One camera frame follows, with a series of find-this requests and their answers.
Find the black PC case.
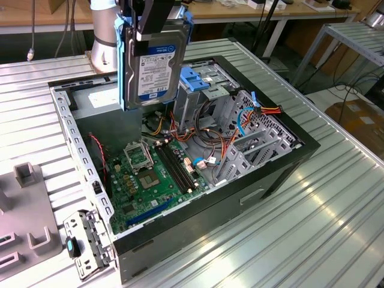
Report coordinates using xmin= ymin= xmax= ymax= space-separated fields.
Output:
xmin=47 ymin=55 xmax=321 ymax=285

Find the black cable with silver connector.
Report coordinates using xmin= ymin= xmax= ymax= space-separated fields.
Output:
xmin=26 ymin=0 xmax=37 ymax=62

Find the black case fan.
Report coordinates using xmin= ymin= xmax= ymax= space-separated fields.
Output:
xmin=86 ymin=133 xmax=113 ymax=199

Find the hard disk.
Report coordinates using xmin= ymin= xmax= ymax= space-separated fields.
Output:
xmin=115 ymin=11 xmax=194 ymax=112

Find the red yellow disk power wire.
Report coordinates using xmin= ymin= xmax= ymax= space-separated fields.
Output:
xmin=236 ymin=104 xmax=284 ymax=145

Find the blue data wire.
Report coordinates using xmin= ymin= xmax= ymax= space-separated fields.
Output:
xmin=235 ymin=91 xmax=260 ymax=139

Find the metal optical drive cage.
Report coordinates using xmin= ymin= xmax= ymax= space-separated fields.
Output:
xmin=175 ymin=64 xmax=241 ymax=133

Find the grey parts rack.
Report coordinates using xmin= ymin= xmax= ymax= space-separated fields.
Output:
xmin=0 ymin=161 xmax=64 ymax=275

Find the black latch with blue tab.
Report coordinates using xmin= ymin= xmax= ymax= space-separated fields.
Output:
xmin=65 ymin=236 xmax=81 ymax=258

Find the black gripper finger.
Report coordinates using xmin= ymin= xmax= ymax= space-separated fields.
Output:
xmin=133 ymin=0 xmax=177 ymax=57

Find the blue wire with white plug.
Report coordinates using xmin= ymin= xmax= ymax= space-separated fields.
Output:
xmin=191 ymin=157 xmax=217 ymax=170

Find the metal disk bay cage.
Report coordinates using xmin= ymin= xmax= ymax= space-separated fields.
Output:
xmin=209 ymin=89 xmax=302 ymax=188

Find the power supply wire bundle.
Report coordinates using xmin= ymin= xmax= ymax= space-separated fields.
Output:
xmin=140 ymin=110 xmax=238 ymax=169

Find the metal socket cover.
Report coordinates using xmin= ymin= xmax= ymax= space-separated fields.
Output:
xmin=123 ymin=140 xmax=155 ymax=173

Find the grey power supply unit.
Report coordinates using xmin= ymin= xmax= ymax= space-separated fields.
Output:
xmin=70 ymin=86 xmax=144 ymax=154

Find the wooden desk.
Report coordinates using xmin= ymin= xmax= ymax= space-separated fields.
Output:
xmin=0 ymin=0 xmax=362 ymax=59

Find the green motherboard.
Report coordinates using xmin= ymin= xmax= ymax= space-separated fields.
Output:
xmin=104 ymin=139 xmax=211 ymax=235

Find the metal slot retention bracket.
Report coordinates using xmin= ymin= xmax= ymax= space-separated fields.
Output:
xmin=62 ymin=209 xmax=116 ymax=281

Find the CPU socket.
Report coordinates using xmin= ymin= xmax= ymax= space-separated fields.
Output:
xmin=138 ymin=169 xmax=164 ymax=190

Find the blue expansion slot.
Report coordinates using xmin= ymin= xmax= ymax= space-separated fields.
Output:
xmin=125 ymin=196 xmax=175 ymax=228

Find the cardboard box with labels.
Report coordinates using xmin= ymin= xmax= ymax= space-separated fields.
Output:
xmin=325 ymin=100 xmax=384 ymax=157

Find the red black fan wire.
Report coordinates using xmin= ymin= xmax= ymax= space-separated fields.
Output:
xmin=89 ymin=134 xmax=107 ymax=184

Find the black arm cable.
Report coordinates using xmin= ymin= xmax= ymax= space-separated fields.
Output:
xmin=53 ymin=0 xmax=77 ymax=59

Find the silver metal cylinder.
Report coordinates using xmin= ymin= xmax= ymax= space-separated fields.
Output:
xmin=363 ymin=10 xmax=384 ymax=29

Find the blue plastic drive bracket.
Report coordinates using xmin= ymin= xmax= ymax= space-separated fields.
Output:
xmin=179 ymin=67 xmax=211 ymax=93

